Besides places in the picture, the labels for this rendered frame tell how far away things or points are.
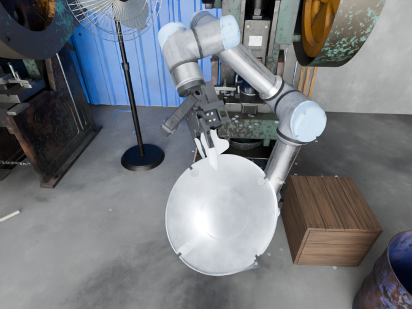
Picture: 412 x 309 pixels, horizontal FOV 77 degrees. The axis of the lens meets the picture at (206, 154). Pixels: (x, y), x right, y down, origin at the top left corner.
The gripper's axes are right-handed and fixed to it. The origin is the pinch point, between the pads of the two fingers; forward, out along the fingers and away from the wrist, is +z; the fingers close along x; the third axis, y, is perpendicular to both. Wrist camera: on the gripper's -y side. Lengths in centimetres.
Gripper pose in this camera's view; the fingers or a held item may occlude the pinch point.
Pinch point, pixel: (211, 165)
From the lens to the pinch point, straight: 61.6
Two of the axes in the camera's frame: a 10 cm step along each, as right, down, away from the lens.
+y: 8.8, -2.9, 3.8
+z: 3.4, 9.4, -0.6
